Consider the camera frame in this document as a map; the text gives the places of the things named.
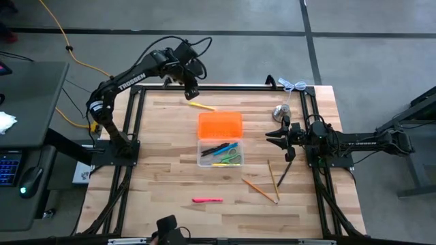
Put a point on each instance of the dark grey side table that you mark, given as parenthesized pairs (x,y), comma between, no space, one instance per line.
(427,102)

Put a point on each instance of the backlit keyboard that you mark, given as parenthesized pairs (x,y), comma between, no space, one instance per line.
(9,168)

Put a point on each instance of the black computer mouse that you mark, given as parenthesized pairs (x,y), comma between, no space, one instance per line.
(30,182)

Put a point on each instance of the yellow highlighter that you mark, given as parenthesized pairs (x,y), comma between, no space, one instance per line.
(204,106)

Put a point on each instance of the dark grey desk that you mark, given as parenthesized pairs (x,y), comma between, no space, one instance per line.
(34,95)

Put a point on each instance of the white crumpled tissue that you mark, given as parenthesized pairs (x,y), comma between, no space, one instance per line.
(6,122)

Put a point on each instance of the orange pencil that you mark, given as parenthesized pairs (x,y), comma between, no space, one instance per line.
(260,191)

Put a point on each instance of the small black lit gadget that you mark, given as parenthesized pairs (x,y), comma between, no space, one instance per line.
(4,69)

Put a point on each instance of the person's red shoe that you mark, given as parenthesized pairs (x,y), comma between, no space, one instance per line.
(10,36)

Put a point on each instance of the metal cylinder weight on base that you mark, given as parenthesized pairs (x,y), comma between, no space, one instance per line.
(280,113)

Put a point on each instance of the silver metal bracket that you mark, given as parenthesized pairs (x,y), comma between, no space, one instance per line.
(126,241)
(316,242)

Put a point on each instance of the black pen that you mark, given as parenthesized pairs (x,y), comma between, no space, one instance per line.
(216,148)
(209,153)
(284,174)

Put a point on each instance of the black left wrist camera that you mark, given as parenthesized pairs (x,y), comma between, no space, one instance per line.
(185,51)

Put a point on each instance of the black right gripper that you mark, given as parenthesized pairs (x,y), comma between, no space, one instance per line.
(297,136)

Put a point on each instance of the clear box with orange lid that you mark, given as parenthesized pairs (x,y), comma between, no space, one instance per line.
(220,126)

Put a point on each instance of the blue pen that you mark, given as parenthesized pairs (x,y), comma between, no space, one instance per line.
(226,148)

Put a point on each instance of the small grey desk caster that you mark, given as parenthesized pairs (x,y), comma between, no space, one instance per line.
(49,213)

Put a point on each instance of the yellow pen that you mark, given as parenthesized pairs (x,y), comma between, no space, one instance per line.
(225,164)

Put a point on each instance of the black aluminium table frame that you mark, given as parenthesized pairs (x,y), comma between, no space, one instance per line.
(238,88)

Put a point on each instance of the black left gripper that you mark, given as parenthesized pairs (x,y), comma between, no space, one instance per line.
(190,75)

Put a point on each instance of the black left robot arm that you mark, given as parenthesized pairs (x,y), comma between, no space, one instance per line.
(131,81)

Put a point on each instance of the wood-coloured pencil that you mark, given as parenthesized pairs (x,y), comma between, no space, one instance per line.
(273,180)

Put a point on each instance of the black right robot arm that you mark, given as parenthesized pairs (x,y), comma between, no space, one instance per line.
(361,143)

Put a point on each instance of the white printed box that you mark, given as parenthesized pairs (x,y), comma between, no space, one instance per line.
(81,173)

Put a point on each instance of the pink highlighter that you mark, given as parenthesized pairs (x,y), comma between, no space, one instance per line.
(207,200)

